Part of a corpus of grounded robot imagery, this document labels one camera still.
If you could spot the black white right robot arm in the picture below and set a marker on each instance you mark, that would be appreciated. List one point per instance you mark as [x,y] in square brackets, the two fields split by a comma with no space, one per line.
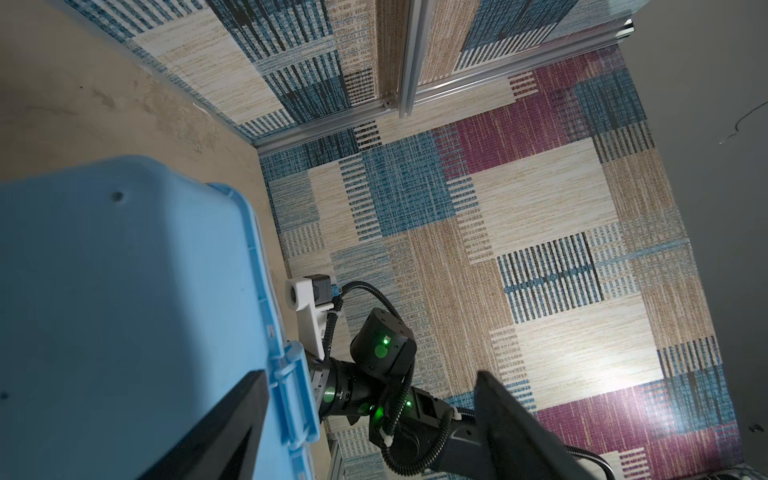
[415,431]

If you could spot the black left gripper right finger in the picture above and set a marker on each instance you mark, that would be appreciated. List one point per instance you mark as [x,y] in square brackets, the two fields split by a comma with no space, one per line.
[517,445]

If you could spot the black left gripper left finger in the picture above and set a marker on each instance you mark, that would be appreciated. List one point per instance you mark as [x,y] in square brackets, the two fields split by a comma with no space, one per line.
[224,444]

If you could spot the light blue plastic toolbox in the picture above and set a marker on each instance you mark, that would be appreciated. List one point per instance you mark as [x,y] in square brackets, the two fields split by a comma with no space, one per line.
[133,300]

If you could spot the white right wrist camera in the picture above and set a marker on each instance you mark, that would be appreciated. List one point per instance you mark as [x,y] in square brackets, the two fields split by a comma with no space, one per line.
[311,298]

